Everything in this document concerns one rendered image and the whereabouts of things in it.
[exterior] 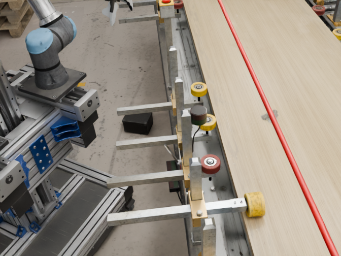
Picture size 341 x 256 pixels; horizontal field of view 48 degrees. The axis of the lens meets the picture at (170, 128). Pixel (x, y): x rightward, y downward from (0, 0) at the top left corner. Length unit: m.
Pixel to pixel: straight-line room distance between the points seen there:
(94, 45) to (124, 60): 0.47
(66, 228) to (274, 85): 1.36
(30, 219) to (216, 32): 1.50
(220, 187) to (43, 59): 0.96
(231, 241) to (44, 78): 1.05
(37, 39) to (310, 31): 1.51
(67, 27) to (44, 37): 0.15
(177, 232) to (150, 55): 2.07
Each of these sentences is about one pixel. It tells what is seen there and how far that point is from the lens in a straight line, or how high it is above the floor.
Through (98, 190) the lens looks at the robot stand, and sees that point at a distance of 2.41.
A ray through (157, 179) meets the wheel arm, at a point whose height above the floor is 0.85.
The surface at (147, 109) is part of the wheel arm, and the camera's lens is 1.94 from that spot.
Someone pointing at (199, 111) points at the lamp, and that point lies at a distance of 1.39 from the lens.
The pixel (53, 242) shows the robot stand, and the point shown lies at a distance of 2.27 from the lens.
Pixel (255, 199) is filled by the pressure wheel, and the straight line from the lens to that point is 1.32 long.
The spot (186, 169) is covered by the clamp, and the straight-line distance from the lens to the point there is 1.55.
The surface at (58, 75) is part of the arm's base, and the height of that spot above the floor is 1.09.
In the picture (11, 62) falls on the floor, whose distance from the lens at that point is 4.33.
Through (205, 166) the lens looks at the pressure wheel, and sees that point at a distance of 1.50.
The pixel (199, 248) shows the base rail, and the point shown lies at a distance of 1.53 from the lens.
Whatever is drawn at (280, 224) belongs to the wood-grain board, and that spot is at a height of 0.90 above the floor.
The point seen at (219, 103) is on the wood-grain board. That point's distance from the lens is 1.81.
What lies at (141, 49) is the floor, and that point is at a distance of 4.08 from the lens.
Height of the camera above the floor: 2.02
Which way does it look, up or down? 42 degrees down
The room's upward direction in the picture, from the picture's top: 5 degrees counter-clockwise
